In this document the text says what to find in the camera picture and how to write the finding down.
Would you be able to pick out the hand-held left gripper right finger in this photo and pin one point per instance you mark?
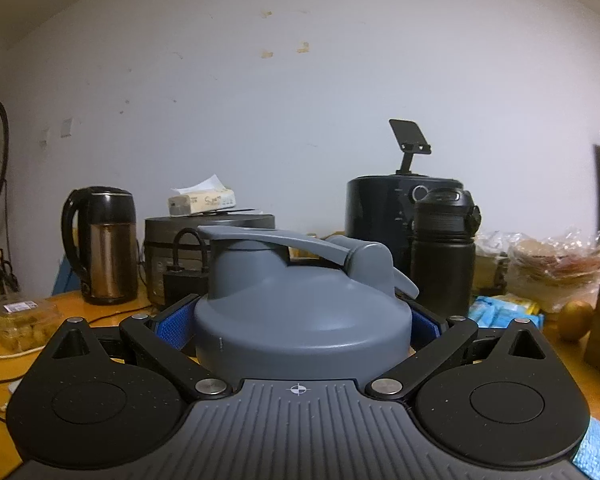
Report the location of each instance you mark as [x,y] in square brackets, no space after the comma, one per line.
[425,327]

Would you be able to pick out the black electric kettle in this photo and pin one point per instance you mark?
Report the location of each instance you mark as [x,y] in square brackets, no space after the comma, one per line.
[110,250]

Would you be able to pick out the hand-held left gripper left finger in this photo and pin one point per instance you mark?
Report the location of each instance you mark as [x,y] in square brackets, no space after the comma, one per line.
[175,327]

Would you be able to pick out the black phone stand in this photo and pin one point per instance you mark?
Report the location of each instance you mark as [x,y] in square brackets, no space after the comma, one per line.
[405,132]

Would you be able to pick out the black portable air pump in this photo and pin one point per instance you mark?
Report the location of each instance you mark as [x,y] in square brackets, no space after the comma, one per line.
[180,282]

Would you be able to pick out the plastic bag of flatbreads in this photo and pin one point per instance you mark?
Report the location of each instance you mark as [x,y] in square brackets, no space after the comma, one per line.
[550,265]

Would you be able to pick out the bicycle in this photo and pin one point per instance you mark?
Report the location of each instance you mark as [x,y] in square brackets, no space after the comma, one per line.
[4,125]

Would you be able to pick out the black frosted water bottle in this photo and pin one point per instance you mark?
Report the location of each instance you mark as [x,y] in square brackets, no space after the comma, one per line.
[440,270]

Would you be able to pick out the grey rice cooker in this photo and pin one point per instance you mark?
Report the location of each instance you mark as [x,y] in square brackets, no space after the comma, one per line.
[155,260]

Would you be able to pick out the blue bag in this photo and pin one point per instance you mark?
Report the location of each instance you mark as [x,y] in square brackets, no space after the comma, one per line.
[62,277]

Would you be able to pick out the white wall switch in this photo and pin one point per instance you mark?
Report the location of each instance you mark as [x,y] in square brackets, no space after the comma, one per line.
[43,137]
[66,128]

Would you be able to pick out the tissue pack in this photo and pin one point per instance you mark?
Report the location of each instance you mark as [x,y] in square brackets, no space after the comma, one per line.
[200,202]

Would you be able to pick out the round brown fruit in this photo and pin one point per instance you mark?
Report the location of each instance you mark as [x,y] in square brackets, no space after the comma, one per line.
[575,320]

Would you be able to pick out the clear shaker bottle grey lid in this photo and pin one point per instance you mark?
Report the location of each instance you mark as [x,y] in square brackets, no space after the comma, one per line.
[300,310]

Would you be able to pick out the yellow packet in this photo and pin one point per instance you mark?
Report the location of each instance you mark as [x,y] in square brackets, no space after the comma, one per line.
[520,304]

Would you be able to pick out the dark blue air fryer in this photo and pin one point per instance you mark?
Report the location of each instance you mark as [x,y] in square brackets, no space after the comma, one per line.
[375,210]

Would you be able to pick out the clear plastic snack box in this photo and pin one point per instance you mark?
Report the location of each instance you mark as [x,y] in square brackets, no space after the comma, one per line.
[15,320]

